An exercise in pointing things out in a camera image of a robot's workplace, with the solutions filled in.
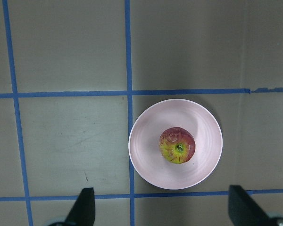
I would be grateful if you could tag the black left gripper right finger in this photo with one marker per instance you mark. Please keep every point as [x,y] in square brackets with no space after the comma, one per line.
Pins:
[244,211]

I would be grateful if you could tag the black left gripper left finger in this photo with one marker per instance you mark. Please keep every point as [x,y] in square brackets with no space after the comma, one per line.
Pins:
[83,210]

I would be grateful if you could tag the red yellow apple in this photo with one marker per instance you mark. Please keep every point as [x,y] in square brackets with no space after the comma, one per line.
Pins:
[177,145]

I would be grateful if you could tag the pink plate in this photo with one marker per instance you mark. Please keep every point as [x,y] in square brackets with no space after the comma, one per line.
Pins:
[145,154]

